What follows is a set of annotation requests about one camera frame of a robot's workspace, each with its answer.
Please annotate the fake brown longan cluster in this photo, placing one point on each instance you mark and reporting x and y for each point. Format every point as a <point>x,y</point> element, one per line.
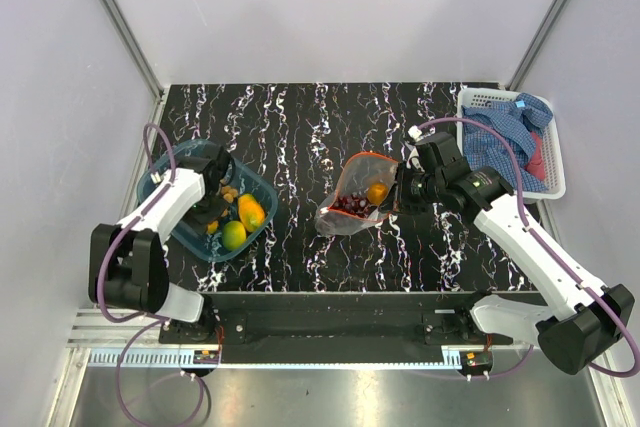
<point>219,208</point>

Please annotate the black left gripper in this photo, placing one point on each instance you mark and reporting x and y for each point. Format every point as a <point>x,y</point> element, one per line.
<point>202,220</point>

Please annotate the white plastic laundry basket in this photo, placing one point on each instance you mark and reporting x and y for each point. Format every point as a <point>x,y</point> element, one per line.
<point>555,181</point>

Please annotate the aluminium rail frame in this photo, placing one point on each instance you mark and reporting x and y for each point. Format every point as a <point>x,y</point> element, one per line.
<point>132,46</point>

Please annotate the blue checkered shirt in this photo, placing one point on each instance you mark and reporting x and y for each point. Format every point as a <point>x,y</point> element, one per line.
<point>512,121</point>

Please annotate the fake orange fruit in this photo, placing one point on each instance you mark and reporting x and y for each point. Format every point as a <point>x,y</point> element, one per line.
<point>377,193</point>

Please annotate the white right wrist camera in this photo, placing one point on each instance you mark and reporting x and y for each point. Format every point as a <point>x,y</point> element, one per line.
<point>412,139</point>

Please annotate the blue transparent plastic container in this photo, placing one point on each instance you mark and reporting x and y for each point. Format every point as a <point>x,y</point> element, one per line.
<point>210,247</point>

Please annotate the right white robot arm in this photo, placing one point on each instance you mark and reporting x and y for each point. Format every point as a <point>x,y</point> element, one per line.
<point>581,317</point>

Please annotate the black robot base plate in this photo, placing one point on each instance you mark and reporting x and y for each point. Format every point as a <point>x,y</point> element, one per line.
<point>333,329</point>

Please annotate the fake green yellow lime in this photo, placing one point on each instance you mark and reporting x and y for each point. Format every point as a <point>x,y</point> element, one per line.
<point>233,235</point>

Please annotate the red cloth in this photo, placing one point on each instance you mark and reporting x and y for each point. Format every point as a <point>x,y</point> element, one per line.
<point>536,164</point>

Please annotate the clear zip top bag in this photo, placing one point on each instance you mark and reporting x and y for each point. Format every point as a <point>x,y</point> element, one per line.
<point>359,172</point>

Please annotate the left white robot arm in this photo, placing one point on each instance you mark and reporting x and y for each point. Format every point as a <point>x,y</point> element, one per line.
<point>127,272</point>

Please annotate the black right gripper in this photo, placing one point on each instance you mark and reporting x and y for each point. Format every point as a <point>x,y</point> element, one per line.
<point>403,204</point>

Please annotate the fake red grape cluster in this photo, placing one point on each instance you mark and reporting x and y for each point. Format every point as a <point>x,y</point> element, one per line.
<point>354,204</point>

